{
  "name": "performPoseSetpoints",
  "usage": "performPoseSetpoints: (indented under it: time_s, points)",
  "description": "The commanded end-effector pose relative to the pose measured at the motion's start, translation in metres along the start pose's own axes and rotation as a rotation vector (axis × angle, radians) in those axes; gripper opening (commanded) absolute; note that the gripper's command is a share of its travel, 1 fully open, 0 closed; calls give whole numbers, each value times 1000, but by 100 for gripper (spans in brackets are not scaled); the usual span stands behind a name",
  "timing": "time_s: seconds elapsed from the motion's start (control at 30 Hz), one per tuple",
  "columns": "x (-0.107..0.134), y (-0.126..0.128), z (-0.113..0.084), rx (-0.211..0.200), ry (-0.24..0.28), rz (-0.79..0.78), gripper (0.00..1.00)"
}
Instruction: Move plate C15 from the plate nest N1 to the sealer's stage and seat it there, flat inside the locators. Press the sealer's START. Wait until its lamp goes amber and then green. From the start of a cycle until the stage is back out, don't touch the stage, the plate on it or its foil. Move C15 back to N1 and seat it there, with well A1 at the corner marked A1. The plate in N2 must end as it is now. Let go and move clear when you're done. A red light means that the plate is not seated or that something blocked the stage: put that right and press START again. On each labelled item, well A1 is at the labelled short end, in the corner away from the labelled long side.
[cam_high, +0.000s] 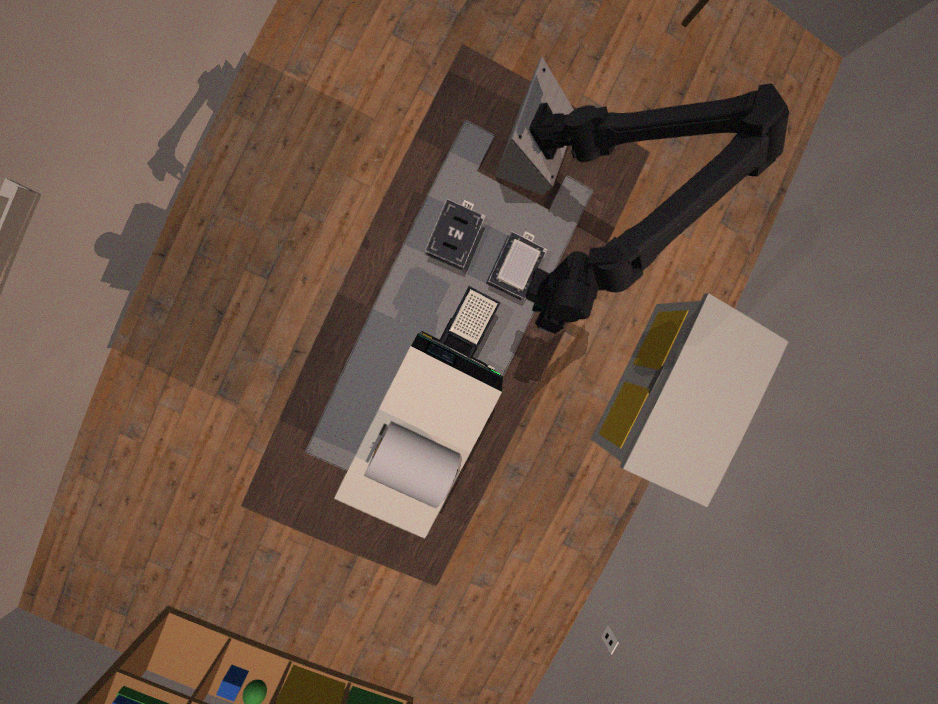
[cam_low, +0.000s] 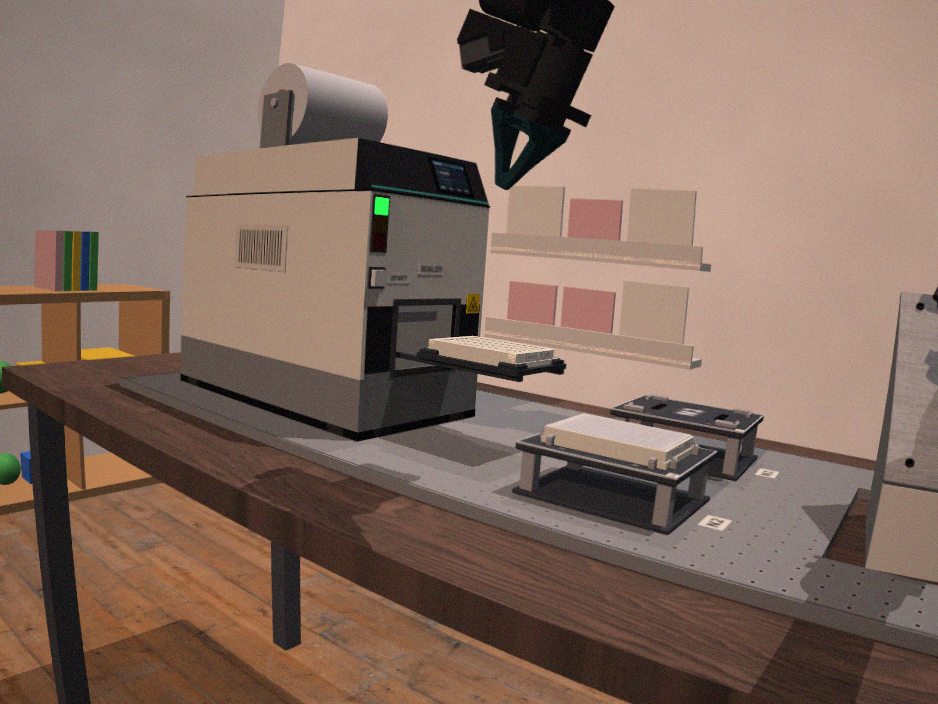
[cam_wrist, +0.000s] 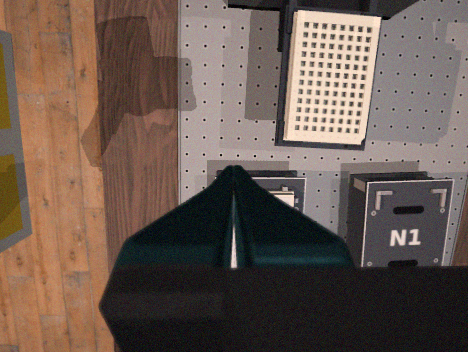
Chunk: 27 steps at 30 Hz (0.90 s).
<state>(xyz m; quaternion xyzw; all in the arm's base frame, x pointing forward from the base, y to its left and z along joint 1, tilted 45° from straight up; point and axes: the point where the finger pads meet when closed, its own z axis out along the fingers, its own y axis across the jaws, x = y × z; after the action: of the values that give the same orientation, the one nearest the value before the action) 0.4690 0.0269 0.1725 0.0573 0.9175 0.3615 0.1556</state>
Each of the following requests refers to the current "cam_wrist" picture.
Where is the white multi-well plate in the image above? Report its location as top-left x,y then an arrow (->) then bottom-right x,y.
231,190 -> 294,268

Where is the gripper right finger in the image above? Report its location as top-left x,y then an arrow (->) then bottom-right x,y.
234,165 -> 355,268

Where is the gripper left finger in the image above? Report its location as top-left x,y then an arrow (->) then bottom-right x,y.
112,165 -> 234,271

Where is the cream rectangular plate with grid of square holes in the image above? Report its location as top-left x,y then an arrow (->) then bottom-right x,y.
283,10 -> 381,145

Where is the grey flat base plate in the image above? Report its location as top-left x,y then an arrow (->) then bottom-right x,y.
178,0 -> 468,266

